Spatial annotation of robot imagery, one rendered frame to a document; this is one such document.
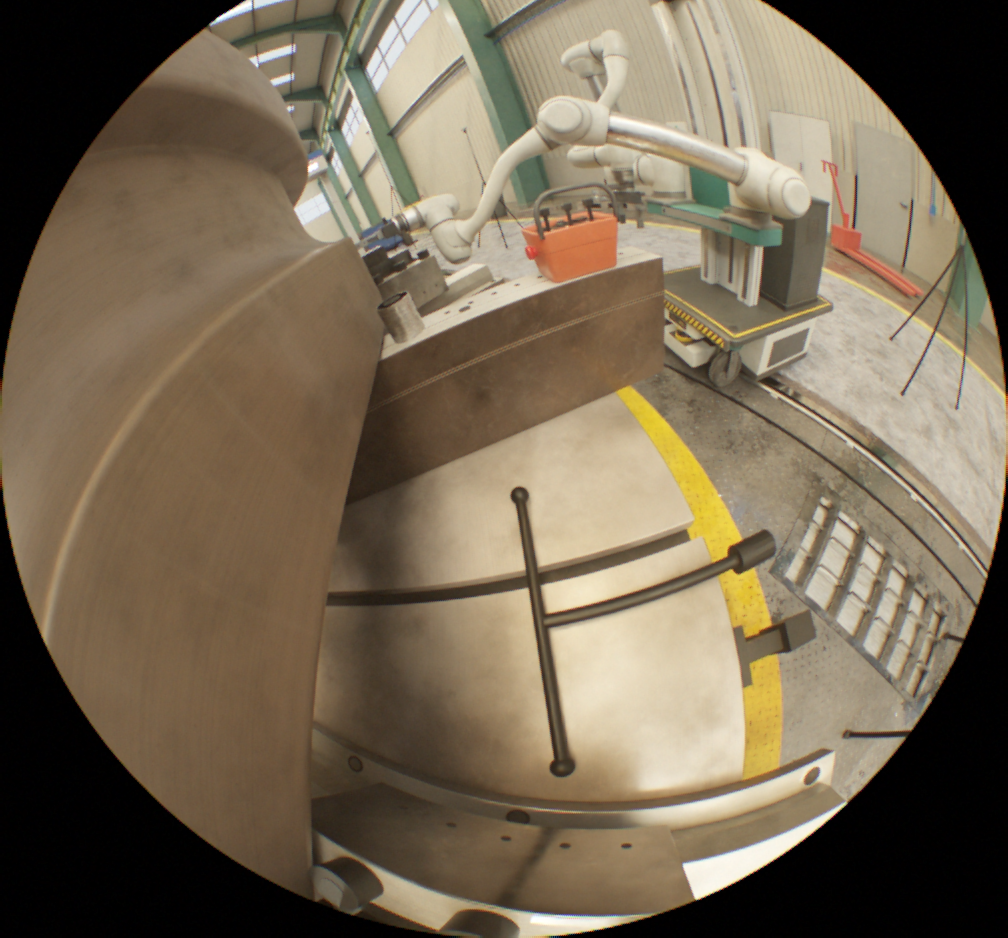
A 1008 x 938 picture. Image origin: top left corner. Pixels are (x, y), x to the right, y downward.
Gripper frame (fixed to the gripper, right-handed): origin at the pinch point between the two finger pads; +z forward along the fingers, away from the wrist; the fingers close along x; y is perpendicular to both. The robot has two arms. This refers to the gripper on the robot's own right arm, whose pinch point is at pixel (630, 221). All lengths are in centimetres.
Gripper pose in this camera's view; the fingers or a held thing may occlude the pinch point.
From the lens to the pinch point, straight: 137.2
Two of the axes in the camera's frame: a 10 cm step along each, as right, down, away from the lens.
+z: 2.8, 6.5, 7.0
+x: -2.1, -6.7, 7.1
